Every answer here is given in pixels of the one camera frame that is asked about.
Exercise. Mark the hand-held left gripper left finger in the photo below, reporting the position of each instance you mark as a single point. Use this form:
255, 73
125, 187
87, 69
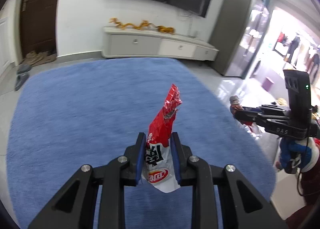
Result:
140, 156

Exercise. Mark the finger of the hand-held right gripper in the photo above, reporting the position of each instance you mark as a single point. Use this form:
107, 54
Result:
273, 110
250, 117

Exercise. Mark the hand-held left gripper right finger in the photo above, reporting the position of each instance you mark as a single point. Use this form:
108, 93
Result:
175, 158

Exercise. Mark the grey wrapper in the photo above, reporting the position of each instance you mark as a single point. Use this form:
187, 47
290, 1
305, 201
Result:
236, 105

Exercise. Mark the red and white snack wrapper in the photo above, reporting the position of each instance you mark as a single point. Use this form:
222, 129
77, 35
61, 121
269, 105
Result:
162, 141

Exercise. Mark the person's right forearm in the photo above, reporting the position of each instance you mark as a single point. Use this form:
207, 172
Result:
310, 194

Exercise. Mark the person's right hand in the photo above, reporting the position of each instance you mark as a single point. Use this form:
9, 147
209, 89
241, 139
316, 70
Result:
292, 155

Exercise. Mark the yellow floor object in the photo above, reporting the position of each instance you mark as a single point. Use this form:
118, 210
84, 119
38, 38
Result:
281, 101

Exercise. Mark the purple stool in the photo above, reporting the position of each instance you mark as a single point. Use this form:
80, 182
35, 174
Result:
267, 82

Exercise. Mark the row of hanging clothes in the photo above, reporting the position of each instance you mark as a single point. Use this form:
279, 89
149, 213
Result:
297, 46

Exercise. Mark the blue rug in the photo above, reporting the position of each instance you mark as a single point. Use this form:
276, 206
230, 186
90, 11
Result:
87, 108

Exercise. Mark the tall grey cabinet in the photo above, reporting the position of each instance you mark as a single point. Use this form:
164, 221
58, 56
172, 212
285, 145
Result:
232, 33

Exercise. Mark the white television cabinet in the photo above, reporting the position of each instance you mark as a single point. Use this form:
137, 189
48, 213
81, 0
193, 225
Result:
155, 45

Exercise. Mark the gold dragon ornament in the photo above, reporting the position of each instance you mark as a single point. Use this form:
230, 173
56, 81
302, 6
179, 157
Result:
142, 25

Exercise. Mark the cardboard pile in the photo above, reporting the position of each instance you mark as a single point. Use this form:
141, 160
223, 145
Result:
40, 57

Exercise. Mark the grey slippers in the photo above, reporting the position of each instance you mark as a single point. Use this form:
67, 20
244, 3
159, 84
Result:
23, 75

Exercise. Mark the white door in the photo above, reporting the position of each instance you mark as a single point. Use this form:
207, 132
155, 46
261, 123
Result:
5, 46

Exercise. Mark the brown door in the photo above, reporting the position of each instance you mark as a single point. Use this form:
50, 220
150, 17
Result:
40, 11

